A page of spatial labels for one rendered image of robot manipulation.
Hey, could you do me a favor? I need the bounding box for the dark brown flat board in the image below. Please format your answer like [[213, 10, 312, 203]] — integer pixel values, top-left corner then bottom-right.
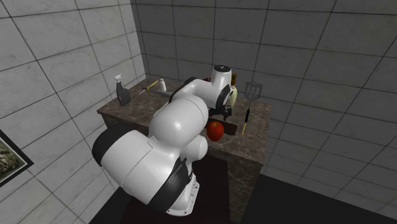
[[207, 117, 239, 137]]

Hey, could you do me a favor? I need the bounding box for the cream bottle with brown cap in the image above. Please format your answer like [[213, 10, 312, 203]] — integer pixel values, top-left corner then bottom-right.
[[229, 73, 239, 106]]

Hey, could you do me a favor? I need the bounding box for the red apple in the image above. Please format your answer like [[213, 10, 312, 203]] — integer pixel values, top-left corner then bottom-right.
[[206, 120, 225, 142]]

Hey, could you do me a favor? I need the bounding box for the yellow pen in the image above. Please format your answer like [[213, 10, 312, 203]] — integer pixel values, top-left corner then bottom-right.
[[138, 80, 160, 95]]

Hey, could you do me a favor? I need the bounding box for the dark grey spray bottle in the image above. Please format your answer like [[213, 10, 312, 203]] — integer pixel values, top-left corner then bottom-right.
[[114, 73, 132, 107]]

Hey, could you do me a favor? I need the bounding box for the grey spatula with black handle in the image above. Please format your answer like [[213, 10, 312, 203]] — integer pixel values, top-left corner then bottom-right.
[[241, 81, 263, 137]]

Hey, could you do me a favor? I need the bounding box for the black framed wall picture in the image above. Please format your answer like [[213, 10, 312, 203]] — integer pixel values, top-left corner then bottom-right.
[[0, 129, 34, 188]]

